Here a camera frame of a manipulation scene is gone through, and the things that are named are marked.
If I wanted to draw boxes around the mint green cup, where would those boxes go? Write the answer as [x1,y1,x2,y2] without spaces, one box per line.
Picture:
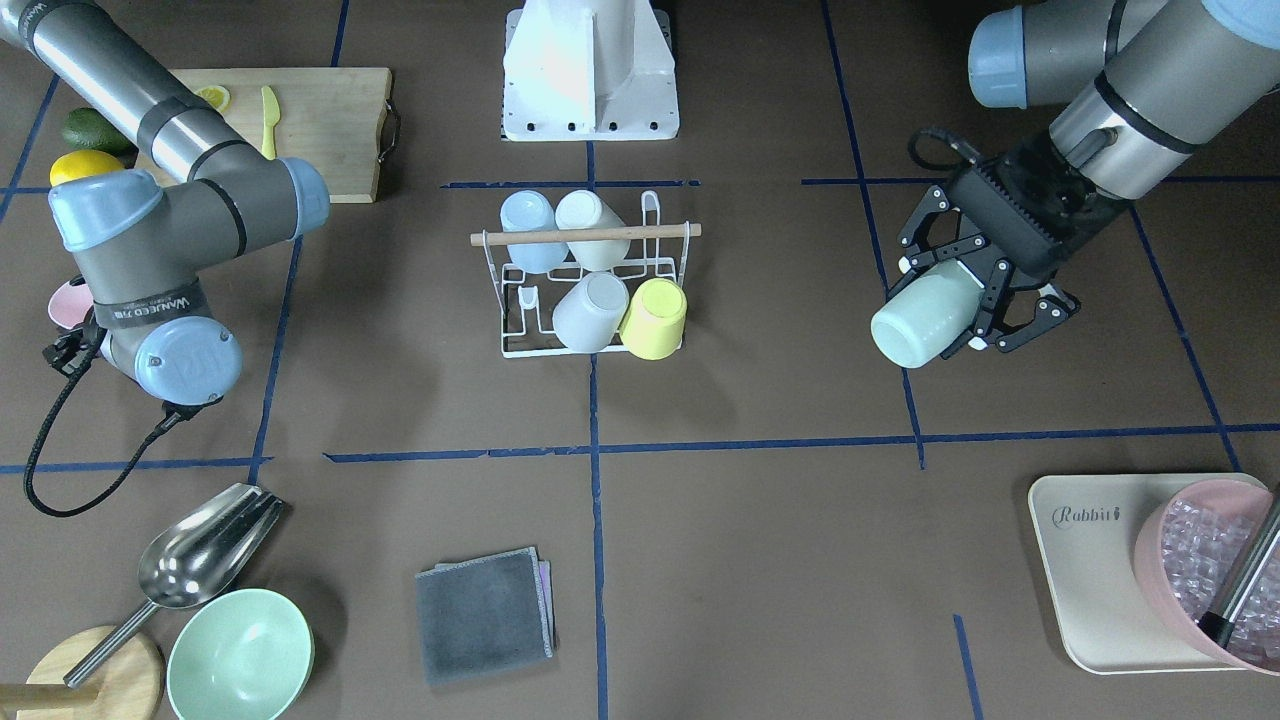
[870,260,986,369]

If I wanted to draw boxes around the yellow lemon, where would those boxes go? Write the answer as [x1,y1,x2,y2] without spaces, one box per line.
[47,149,125,187]

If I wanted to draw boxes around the metal scoop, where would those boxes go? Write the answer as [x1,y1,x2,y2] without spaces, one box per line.
[64,483,287,689]

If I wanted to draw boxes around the green avocado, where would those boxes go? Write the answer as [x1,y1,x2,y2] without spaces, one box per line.
[60,108,137,156]

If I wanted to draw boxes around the wooden cutting board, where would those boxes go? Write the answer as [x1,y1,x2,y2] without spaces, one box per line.
[136,68,392,202]

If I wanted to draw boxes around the lemon slice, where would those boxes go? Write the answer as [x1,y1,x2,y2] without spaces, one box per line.
[195,85,232,114]

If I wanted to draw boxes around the mint green bowl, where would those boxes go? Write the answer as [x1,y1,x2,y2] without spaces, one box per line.
[166,588,315,719]

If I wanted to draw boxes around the yellow plastic knife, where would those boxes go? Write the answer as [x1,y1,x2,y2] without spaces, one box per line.
[260,85,282,160]

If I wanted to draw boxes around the grey folded cloth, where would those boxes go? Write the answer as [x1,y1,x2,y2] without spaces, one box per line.
[413,546,556,685]

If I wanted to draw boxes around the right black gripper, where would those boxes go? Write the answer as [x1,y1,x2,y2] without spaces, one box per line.
[42,322,106,379]

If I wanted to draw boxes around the white wire cup holder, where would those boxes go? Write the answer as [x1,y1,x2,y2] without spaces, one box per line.
[470,190,703,361]

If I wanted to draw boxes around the yellow cup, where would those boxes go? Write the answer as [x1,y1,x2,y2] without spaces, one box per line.
[620,277,689,361]

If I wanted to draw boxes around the grey cup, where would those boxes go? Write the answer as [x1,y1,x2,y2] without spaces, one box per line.
[552,272,630,354]

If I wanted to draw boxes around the pink bowl with ice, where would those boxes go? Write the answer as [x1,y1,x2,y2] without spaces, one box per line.
[1132,477,1277,676]

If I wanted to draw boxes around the light blue cup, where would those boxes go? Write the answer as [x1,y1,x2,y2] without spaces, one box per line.
[500,190,570,274]

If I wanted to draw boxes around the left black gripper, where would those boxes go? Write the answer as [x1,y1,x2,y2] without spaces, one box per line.
[896,129,1111,354]

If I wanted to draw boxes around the white cup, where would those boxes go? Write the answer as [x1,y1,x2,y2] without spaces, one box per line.
[556,190,630,272]

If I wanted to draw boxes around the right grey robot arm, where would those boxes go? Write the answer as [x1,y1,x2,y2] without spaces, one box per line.
[3,1,330,406]

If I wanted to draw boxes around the beige tray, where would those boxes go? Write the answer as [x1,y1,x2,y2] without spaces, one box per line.
[1027,473,1272,675]

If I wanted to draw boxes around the pink cup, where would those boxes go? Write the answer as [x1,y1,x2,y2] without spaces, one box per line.
[47,282,95,331]

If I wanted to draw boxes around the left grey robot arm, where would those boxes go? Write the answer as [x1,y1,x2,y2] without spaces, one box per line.
[870,1,1279,368]

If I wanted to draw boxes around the white camera pole mount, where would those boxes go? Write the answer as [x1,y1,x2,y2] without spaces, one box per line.
[500,1,681,142]

